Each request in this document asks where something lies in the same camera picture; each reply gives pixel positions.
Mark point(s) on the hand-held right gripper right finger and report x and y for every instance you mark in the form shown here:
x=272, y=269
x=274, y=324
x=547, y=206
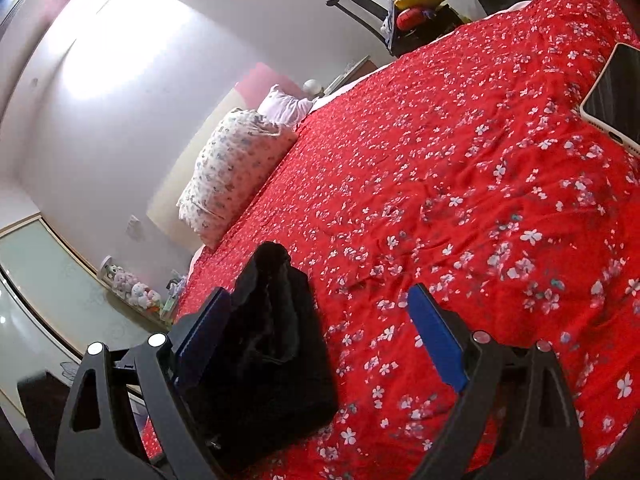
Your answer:
x=437, y=330

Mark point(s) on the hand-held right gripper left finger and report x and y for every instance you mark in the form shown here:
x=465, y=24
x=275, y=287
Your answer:
x=200, y=330

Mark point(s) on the black pants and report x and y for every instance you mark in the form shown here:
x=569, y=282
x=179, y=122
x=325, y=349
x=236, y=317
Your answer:
x=270, y=360

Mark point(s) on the stack of plush toys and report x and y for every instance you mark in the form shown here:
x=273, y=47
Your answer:
x=132, y=290

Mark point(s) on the red floral bedspread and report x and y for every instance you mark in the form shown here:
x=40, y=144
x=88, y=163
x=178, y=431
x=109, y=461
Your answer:
x=450, y=185

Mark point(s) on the floral print pillow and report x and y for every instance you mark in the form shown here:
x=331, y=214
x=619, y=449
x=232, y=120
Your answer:
x=235, y=175

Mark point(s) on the light pink pillow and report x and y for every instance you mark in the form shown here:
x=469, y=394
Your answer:
x=287, y=105

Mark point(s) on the pink cushion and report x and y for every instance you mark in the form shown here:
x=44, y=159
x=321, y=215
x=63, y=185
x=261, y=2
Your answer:
x=260, y=80

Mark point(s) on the white round lamp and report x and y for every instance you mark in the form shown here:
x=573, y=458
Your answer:
x=312, y=86

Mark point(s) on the light wooden nightstand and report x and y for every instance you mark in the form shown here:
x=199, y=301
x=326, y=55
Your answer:
x=350, y=75

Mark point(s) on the white smartphone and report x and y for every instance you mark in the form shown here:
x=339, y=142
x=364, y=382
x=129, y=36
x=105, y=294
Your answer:
x=617, y=95

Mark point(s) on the red bag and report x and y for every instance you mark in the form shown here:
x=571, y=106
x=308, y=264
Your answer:
x=410, y=19

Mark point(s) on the black chair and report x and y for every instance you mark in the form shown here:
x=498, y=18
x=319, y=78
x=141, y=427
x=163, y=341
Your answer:
x=365, y=5

